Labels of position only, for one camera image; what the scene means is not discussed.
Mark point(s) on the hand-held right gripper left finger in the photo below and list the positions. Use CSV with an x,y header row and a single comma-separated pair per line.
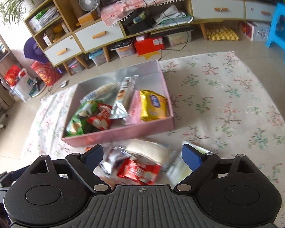
x,y
92,158

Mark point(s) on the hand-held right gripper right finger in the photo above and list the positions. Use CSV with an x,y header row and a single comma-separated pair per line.
x,y
191,156

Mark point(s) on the cream snack packet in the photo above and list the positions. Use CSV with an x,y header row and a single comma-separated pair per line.
x,y
178,168

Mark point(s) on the red snack packet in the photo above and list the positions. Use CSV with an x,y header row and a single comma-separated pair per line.
x,y
137,171
99,121

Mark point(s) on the pink cardboard box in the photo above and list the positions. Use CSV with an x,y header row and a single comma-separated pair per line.
x,y
123,135

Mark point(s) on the green snack packet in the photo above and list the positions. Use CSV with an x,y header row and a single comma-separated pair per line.
x,y
76,123

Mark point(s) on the white cake clear packet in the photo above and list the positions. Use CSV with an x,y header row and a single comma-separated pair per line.
x,y
104,90
147,149

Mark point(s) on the pink snack packet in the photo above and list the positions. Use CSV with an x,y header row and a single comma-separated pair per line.
x,y
134,114

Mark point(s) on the yellow snack packet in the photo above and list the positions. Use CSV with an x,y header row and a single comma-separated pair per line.
x,y
154,106

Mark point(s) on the light blue cookie packet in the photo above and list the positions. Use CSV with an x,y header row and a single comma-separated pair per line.
x,y
123,95

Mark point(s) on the floral cloth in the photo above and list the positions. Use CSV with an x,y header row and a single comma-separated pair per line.
x,y
228,99

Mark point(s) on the small white device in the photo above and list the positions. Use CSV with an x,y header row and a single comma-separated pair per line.
x,y
63,84

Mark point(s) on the small clear storage bin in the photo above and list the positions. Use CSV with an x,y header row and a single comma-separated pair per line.
x,y
76,66

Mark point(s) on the round red bag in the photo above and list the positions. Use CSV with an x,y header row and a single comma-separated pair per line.
x,y
46,73

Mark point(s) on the clear bin with blue lid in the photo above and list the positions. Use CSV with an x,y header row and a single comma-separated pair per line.
x,y
98,58

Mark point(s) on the wooden shelving unit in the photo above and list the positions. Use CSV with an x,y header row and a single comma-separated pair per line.
x,y
1,76

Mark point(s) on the clear bin with black lid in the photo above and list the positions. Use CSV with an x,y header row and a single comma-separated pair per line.
x,y
123,48

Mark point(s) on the white cabinet drawer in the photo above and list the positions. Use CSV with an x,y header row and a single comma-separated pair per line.
x,y
254,14
68,45
114,33
204,9

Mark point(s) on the red box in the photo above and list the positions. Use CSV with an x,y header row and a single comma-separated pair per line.
x,y
148,46

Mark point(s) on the purple hat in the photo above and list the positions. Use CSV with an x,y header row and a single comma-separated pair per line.
x,y
34,51

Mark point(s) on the yellow egg-crate foam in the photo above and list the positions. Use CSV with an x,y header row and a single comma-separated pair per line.
x,y
222,33

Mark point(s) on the tan wooden box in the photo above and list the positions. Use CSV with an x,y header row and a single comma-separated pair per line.
x,y
87,19

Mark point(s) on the white printed box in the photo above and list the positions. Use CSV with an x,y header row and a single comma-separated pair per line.
x,y
256,32

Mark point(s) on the light blue folded cloth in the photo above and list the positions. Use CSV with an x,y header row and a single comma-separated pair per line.
x,y
173,15

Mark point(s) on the black case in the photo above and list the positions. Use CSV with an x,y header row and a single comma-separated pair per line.
x,y
139,22

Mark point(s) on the stack of papers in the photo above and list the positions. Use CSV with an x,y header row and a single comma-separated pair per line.
x,y
45,17

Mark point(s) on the wooden cabinet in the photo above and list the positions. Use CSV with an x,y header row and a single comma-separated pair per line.
x,y
61,11

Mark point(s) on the blue plastic stool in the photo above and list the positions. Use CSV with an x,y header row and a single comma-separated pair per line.
x,y
282,28

